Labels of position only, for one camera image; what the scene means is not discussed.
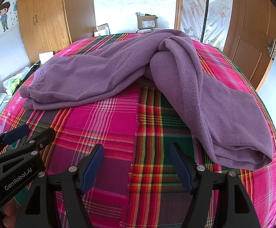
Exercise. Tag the black cloth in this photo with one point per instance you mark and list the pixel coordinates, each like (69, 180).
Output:
(34, 67)

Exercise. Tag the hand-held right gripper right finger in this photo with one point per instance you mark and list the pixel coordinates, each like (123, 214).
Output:
(180, 168)

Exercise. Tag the person's left hand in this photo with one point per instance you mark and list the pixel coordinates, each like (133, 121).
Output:
(8, 211)

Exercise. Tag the wooden wardrobe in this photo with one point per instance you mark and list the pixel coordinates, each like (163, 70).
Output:
(45, 16)

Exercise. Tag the black curtain strip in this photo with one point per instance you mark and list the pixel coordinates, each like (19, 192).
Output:
(205, 9)

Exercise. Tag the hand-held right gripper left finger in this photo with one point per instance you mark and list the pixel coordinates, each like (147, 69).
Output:
(92, 168)

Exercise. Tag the brown cardboard box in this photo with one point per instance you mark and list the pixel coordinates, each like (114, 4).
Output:
(147, 21)

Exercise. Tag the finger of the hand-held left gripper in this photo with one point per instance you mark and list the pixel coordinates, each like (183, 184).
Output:
(16, 132)
(44, 137)

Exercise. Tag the purple fleece pants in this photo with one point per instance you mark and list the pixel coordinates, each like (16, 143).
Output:
(104, 76)

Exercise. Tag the white paper sheet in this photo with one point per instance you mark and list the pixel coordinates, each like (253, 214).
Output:
(46, 57)

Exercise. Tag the white cardboard box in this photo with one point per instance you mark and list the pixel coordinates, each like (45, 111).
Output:
(102, 30)

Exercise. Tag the cartoon children wall sticker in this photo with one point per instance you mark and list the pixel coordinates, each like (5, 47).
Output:
(3, 14)

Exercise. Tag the green tissue pack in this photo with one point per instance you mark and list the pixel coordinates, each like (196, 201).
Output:
(14, 83)

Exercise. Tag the wooden door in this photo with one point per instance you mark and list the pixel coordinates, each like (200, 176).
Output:
(247, 28)

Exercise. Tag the pink plaid bed sheet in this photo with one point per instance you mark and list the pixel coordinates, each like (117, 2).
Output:
(104, 123)

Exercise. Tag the clear printed door curtain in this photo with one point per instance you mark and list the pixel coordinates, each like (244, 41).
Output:
(219, 11)

